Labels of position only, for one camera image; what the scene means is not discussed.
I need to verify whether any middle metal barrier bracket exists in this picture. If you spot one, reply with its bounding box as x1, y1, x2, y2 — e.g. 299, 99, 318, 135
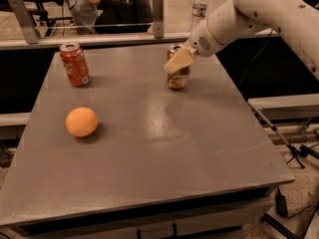
152, 0, 164, 39

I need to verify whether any orange brown soda can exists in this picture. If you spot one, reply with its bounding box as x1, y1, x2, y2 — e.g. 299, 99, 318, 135
166, 43, 190, 90

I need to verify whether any metal barrier bracket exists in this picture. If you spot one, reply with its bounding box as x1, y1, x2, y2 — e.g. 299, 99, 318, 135
152, 0, 164, 39
8, 0, 40, 44

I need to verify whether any clear plastic water bottle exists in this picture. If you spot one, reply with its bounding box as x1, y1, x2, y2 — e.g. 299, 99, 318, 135
190, 0, 207, 29

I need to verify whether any orange fruit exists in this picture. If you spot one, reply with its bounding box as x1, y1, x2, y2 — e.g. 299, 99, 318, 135
65, 108, 99, 137

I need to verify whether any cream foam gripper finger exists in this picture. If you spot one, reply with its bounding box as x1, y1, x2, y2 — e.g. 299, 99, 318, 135
164, 47, 196, 74

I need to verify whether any black power adapter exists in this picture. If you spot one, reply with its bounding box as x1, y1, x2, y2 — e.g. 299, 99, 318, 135
275, 188, 288, 217

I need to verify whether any red soda can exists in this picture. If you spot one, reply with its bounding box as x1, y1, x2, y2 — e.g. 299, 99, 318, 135
60, 42, 90, 87

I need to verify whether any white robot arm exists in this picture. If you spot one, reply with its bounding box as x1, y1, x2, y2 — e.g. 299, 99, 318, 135
164, 0, 319, 80

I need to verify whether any left metal barrier bracket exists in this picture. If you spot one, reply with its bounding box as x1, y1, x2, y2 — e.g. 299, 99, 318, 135
8, 0, 40, 44

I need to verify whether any seated person in background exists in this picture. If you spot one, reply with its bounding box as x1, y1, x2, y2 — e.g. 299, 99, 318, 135
68, 0, 141, 36

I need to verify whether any black tripod stand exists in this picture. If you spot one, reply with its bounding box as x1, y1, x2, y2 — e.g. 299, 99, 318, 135
248, 103, 319, 169

